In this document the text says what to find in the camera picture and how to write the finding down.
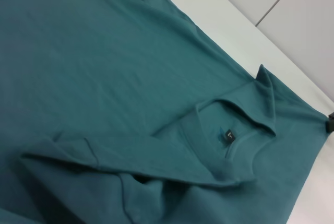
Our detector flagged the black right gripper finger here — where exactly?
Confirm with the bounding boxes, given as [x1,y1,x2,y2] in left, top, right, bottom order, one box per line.
[326,113,334,133]

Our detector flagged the teal t-shirt with FREE print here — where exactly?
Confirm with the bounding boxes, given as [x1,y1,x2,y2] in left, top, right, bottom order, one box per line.
[0,0,334,224]

